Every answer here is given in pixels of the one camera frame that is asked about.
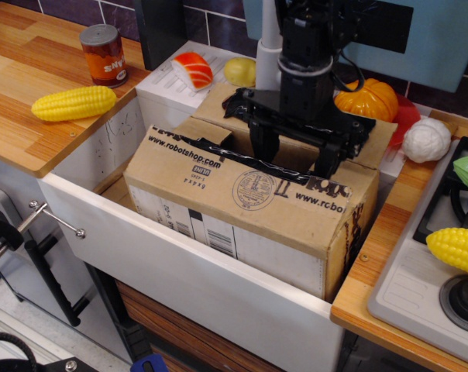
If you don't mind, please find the black oven door handle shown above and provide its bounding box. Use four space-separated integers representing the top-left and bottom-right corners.
25 240 81 326

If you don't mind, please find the yellow toy potato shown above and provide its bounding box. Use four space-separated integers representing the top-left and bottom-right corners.
224 57 256 88

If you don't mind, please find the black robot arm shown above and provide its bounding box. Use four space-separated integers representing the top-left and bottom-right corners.
243 1 375 178

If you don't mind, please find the orange toy pumpkin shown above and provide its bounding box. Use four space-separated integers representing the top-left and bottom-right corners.
334 78 399 122

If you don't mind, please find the yellow toy corn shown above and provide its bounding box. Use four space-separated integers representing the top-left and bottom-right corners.
426 228 468 273
31 86 117 122

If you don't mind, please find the white toy faucet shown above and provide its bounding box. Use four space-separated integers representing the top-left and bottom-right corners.
256 0 283 91

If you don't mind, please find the black stove knob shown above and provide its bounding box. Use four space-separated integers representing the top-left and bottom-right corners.
439 274 468 332

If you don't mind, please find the brown toy beans can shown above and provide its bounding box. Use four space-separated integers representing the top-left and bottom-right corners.
79 24 129 88

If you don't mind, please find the salmon sushi toy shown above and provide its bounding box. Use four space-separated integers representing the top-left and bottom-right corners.
171 52 214 91

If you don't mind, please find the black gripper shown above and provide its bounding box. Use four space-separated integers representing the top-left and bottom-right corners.
243 57 364 179

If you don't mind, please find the silver metal clamp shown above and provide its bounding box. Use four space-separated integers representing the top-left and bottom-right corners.
0 200 86 258

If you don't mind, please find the brown cardboard box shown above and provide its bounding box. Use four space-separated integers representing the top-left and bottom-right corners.
124 83 396 301

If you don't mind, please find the red plate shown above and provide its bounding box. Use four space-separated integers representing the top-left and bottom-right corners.
389 94 421 146

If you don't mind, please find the white toy garlic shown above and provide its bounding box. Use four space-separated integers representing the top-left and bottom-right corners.
402 118 452 164

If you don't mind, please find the teal toy microwave panel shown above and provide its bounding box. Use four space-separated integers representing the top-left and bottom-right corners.
243 1 468 92

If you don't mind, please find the white toy sink basin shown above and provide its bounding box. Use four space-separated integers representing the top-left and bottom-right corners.
37 40 406 372

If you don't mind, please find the yellow toy corn right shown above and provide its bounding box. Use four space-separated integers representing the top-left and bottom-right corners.
426 228 468 273

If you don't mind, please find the yellow toy corn left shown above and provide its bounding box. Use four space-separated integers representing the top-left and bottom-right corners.
31 86 117 122

